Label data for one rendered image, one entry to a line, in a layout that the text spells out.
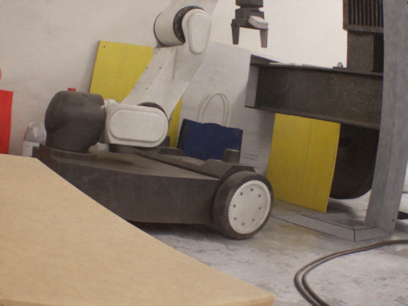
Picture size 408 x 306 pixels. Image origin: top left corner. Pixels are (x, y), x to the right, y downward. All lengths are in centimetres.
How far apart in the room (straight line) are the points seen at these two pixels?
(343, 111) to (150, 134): 111
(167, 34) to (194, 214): 55
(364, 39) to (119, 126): 129
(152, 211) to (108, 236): 112
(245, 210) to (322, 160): 87
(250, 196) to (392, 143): 68
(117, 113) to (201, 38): 35
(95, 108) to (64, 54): 93
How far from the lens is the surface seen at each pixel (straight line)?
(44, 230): 27
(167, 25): 163
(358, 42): 235
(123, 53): 244
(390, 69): 199
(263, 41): 159
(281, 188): 256
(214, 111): 269
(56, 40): 235
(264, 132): 287
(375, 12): 230
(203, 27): 162
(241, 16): 153
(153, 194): 141
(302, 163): 246
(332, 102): 245
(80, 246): 26
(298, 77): 268
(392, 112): 195
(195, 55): 161
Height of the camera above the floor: 33
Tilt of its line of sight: 3 degrees down
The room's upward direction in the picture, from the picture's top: 9 degrees clockwise
